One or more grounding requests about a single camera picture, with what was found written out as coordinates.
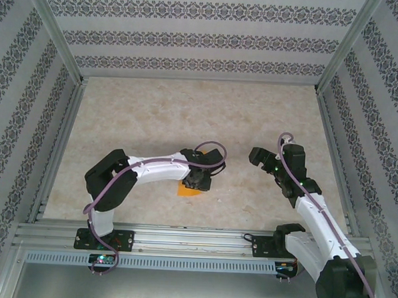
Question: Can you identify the grey sheet metal panel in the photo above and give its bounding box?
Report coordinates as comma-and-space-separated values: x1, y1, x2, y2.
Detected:
10, 261, 375, 298

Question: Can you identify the orange cloth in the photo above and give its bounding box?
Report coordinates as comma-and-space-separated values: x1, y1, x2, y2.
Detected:
177, 147, 209, 199

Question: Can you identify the aluminium back rail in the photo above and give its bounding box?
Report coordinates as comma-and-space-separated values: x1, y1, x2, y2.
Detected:
81, 69, 319, 91

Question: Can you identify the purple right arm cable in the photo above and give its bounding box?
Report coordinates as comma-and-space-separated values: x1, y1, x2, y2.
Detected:
269, 132, 387, 298

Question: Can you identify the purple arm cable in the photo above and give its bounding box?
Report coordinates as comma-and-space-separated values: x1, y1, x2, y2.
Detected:
269, 132, 387, 298
79, 135, 229, 283

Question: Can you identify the aluminium mounting rail beam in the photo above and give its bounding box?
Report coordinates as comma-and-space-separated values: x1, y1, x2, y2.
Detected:
12, 217, 377, 266

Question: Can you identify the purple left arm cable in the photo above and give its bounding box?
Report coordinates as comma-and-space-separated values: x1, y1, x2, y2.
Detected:
79, 135, 229, 283

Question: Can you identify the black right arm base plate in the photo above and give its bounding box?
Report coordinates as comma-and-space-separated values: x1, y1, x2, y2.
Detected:
251, 235, 302, 261

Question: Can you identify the grey slotted cable duct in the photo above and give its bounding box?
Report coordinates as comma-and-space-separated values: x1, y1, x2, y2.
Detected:
24, 249, 277, 277

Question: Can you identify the aluminium side rail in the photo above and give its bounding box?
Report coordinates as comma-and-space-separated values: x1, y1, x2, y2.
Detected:
27, 75, 89, 225
309, 91, 368, 238

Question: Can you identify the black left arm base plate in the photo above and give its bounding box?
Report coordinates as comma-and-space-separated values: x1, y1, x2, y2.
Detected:
73, 227, 136, 253

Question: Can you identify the aluminium frame post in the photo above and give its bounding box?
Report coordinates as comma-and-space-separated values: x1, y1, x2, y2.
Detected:
315, 0, 385, 97
17, 0, 88, 83

